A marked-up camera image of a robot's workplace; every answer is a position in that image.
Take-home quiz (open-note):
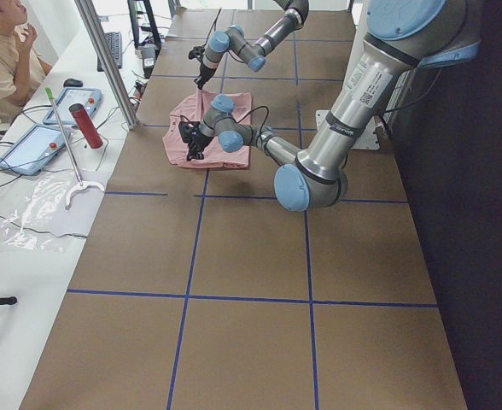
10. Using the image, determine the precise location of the reacher grabber stick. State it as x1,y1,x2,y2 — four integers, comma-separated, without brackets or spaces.
45,87,105,210

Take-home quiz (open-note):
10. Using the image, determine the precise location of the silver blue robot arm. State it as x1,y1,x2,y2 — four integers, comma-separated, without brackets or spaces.
189,0,309,90
179,1,483,212

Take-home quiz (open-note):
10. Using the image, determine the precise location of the aluminium frame post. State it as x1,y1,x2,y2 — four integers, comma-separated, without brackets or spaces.
74,0,139,130

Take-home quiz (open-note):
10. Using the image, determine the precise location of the black computer mouse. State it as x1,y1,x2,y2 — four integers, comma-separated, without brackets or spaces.
63,78,84,87

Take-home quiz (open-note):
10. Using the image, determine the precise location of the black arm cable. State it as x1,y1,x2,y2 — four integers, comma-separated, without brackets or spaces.
178,105,273,142
203,6,225,44

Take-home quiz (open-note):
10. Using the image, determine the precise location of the lower blue teach pendant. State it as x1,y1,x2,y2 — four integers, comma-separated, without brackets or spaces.
0,125,65,176

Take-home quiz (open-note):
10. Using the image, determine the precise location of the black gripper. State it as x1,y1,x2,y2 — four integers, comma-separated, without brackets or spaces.
194,62,218,90
186,129,212,161

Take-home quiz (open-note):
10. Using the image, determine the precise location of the black keyboard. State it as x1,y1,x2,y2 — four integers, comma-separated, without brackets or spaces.
104,32,123,68

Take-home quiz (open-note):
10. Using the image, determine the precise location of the pink snoopy t-shirt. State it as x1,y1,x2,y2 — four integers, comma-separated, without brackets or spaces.
162,91,250,169

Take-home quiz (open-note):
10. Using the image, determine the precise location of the blue teach pendant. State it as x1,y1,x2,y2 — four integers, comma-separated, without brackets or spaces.
0,125,65,176
42,86,104,126

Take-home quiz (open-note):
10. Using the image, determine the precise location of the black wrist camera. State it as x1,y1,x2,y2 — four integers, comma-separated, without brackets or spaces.
178,121,200,144
188,46,205,62

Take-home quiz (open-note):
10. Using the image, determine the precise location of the clear plastic bag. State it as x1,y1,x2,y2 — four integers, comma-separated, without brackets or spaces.
0,170,88,253

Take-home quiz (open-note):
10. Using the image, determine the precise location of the red water bottle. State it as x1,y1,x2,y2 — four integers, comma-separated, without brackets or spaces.
68,103,103,149

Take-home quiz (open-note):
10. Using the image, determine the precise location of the upper blue teach pendant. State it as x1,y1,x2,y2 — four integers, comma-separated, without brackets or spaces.
42,86,104,126

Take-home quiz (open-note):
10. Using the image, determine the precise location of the person in beige shirt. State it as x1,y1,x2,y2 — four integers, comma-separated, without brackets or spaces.
0,1,52,123

